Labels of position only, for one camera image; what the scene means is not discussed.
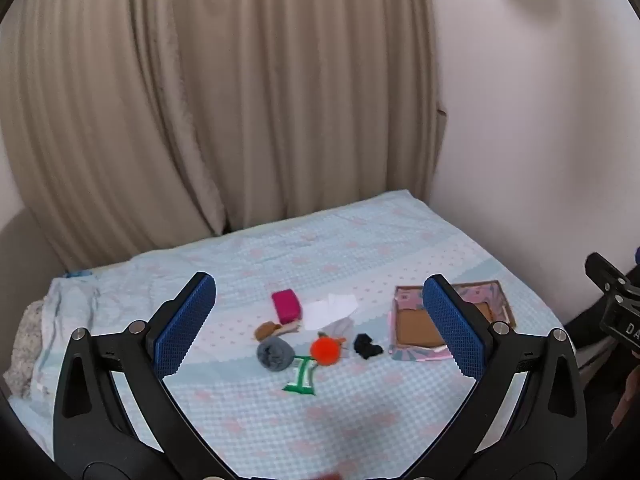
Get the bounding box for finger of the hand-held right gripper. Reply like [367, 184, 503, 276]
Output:
[585, 252, 630, 307]

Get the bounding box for black sock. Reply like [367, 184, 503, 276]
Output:
[353, 333, 385, 360]

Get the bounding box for pink printed cardboard box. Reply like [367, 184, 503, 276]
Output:
[389, 280, 517, 363]

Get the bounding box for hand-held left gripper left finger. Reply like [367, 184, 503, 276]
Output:
[52, 271, 236, 480]

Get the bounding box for white lace cloth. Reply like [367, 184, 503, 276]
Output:
[4, 300, 52, 402]

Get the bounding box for brown plush toy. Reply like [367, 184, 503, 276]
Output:
[254, 321, 301, 342]

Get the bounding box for green packet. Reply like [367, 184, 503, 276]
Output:
[282, 355, 320, 397]

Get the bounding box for pink sponge block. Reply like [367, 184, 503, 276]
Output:
[271, 289, 304, 326]

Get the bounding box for person's right hand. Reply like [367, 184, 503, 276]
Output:
[612, 363, 640, 427]

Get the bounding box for light blue checked bed sheet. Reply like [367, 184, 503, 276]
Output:
[5, 189, 569, 480]

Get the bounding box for white grey cloth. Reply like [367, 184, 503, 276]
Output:
[318, 317, 354, 344]

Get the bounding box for white paper tissue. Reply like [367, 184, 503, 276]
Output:
[302, 293, 358, 332]

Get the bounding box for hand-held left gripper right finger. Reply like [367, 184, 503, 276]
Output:
[402, 273, 588, 480]

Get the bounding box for grey sock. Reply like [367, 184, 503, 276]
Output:
[256, 336, 297, 373]

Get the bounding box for orange pompom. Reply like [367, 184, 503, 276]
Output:
[310, 336, 349, 370]

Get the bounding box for beige curtain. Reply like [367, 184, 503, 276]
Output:
[0, 0, 449, 275]

